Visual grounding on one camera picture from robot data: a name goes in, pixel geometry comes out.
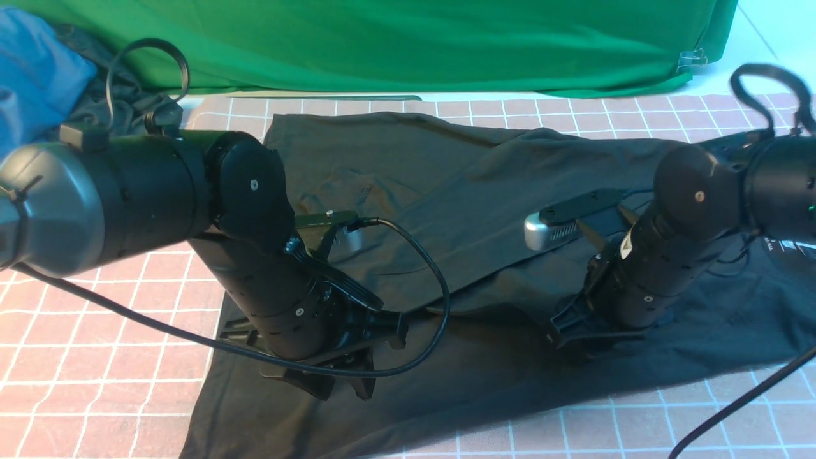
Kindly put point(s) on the crumpled dark gray garment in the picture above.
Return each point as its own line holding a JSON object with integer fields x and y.
{"x": 114, "y": 98}

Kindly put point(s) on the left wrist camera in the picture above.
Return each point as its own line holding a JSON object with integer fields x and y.
{"x": 323, "y": 231}

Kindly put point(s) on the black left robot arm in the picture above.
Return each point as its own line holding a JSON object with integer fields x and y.
{"x": 89, "y": 201}

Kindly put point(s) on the dark gray long-sleeve top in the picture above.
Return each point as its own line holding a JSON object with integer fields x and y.
{"x": 463, "y": 193}

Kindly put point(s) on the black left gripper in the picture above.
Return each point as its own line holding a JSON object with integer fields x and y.
{"x": 322, "y": 330}

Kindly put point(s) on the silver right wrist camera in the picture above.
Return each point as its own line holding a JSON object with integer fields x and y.
{"x": 595, "y": 216}

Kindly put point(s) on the metal binder clip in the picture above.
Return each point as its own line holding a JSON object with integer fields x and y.
{"x": 689, "y": 60}

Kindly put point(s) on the blue garment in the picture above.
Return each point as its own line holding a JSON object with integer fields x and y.
{"x": 41, "y": 79}

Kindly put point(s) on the pink grid tablecloth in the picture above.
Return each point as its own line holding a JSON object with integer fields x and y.
{"x": 81, "y": 382}

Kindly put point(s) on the green backdrop cloth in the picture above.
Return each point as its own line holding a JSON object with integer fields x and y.
{"x": 580, "y": 49}

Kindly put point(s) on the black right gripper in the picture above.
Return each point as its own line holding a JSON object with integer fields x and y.
{"x": 581, "y": 326}

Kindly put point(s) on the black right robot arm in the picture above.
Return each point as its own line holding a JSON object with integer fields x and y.
{"x": 706, "y": 196}

